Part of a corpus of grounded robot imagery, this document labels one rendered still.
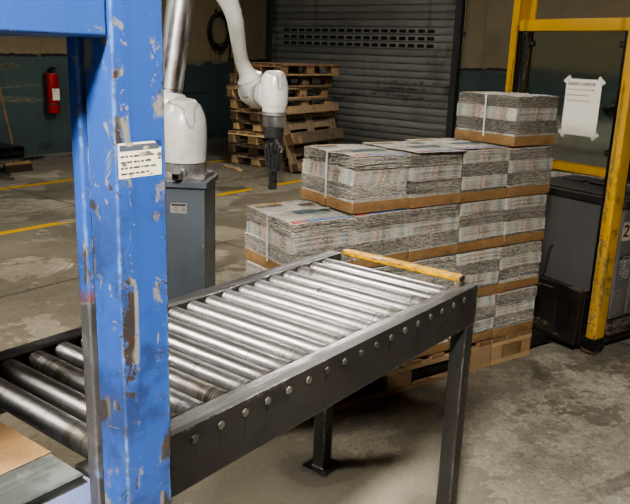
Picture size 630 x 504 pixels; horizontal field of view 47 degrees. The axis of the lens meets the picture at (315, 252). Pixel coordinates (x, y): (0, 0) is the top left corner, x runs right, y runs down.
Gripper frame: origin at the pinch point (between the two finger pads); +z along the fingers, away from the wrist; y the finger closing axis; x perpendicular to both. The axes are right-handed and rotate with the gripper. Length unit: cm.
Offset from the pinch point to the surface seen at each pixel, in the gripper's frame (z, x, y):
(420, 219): 18, -62, -18
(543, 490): 96, -50, -103
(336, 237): 20.6, -18.0, -18.8
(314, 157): -6.1, -26.7, 11.1
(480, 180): 3, -95, -19
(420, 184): 3, -60, -18
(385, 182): 1.1, -43.1, -16.3
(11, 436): 16, 124, -122
